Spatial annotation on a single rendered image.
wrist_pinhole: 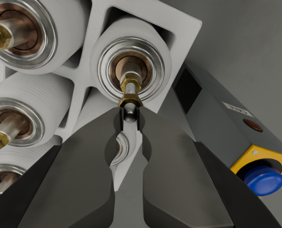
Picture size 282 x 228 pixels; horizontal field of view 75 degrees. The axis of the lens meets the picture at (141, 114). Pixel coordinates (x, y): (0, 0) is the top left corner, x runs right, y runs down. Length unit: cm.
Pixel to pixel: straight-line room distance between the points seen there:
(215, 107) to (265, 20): 30
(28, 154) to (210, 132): 28
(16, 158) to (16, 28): 20
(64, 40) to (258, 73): 49
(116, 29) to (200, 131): 19
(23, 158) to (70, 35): 20
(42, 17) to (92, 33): 8
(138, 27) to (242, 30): 35
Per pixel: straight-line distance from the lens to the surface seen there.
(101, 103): 28
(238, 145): 24
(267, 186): 25
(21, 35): 21
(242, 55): 54
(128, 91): 15
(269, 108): 66
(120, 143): 26
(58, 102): 29
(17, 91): 27
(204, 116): 31
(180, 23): 28
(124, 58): 21
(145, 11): 27
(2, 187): 36
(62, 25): 22
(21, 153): 35
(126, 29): 20
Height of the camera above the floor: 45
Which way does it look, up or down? 58 degrees down
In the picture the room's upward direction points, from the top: 176 degrees clockwise
